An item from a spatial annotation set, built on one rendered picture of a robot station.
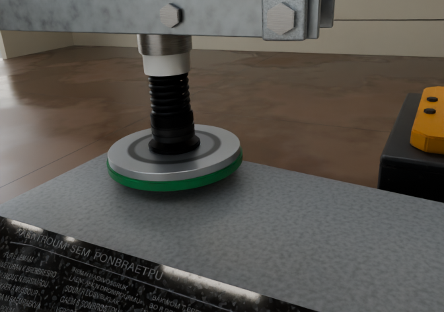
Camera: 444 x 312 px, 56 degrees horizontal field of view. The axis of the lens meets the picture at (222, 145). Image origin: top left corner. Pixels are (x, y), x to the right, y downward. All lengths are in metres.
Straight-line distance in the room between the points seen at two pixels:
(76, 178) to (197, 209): 0.24
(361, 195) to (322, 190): 0.06
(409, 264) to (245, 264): 0.18
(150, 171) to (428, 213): 0.38
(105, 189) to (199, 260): 0.25
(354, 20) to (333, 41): 0.42
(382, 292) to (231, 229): 0.20
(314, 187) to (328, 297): 0.24
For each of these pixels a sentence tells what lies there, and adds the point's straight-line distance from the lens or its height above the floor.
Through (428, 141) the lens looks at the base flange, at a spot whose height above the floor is 0.77.
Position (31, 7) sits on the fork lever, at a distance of 0.70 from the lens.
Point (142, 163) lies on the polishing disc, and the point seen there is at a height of 0.88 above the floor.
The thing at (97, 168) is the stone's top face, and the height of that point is 0.82.
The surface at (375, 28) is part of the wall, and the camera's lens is 6.60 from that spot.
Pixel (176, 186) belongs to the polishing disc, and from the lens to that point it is 0.59.
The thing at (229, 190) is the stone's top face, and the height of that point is 0.82.
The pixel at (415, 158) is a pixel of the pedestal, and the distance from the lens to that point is 1.01.
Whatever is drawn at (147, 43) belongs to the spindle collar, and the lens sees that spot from 0.61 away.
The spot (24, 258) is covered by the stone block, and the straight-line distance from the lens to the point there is 0.64.
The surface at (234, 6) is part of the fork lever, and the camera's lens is 0.53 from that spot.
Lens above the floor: 1.13
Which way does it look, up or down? 22 degrees down
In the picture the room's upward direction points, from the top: 3 degrees counter-clockwise
